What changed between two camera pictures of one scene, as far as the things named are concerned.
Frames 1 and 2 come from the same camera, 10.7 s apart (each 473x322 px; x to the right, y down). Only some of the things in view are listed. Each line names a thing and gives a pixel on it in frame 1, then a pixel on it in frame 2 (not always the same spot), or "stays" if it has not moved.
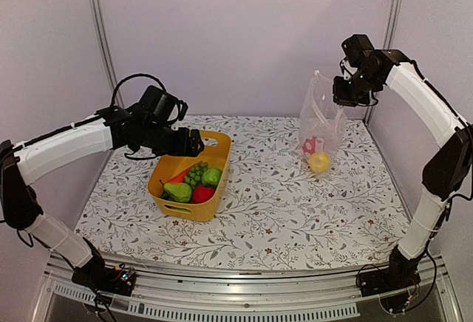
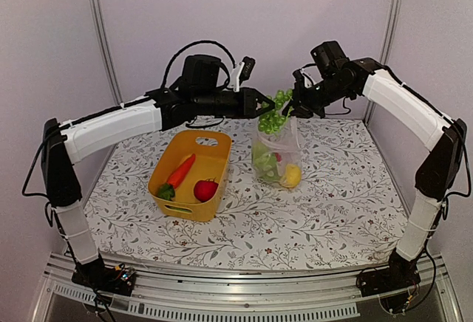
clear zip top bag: [322, 120] → [276, 156]
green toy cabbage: [211, 176] → [266, 165]
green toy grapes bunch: [194, 176] → [272, 121]
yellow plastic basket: [216, 153] stays
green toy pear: [177, 192] → [259, 151]
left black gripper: [182, 148] → [250, 97]
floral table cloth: [276, 214] stays
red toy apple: [309, 145] → [278, 156]
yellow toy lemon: [320, 162] → [293, 175]
